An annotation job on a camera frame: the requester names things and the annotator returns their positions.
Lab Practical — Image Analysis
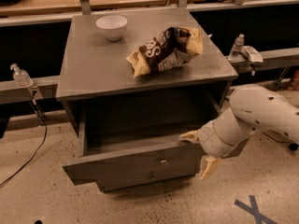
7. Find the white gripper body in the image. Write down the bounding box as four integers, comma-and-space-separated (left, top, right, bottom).
197, 120, 236, 158

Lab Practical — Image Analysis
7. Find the grey drawer cabinet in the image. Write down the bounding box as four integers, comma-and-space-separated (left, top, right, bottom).
55, 7, 239, 193

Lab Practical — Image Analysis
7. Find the clear plastic water bottle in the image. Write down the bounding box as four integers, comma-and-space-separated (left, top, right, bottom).
228, 34, 245, 62

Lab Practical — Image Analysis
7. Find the white ceramic bowl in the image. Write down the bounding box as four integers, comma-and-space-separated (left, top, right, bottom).
96, 15, 128, 41

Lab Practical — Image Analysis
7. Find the black floor cable left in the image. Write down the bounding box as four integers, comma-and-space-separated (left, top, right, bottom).
0, 100, 49, 189

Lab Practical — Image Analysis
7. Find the grey top drawer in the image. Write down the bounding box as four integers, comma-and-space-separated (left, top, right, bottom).
62, 107, 250, 186

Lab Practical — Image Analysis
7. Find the crumpled paper on rail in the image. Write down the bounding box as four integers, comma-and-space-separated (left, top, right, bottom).
241, 46, 263, 63

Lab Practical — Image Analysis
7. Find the clear sanitizer pump bottle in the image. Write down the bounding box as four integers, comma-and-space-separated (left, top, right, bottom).
10, 63, 34, 88

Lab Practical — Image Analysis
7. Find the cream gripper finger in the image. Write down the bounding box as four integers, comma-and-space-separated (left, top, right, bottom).
200, 155, 221, 180
178, 131, 199, 143

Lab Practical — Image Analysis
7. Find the black cable right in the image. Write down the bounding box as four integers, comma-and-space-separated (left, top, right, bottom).
263, 131, 299, 151

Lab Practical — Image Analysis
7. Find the blue tape cross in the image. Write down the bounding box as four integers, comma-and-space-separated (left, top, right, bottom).
235, 195, 277, 224

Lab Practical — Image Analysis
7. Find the grey metal rail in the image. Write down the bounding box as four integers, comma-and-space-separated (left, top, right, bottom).
0, 48, 299, 105

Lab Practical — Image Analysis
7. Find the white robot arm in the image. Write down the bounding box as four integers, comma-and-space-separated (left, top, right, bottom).
179, 84, 299, 180

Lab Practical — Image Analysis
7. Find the brown yellow chip bag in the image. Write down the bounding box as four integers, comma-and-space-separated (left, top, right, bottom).
126, 27, 203, 77

